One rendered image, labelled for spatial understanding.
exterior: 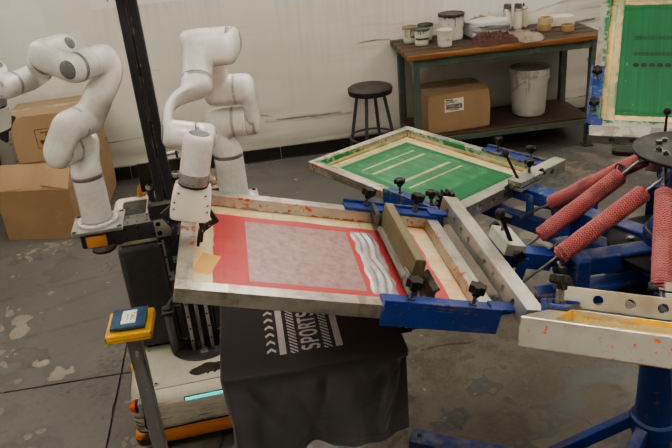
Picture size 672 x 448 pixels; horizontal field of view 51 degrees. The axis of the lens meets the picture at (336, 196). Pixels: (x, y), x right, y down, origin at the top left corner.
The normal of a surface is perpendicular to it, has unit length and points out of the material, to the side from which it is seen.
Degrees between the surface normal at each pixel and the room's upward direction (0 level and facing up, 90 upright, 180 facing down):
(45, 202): 90
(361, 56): 90
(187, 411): 90
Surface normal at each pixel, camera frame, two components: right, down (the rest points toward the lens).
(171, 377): -0.08, -0.91
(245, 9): 0.15, 0.40
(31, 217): -0.09, 0.42
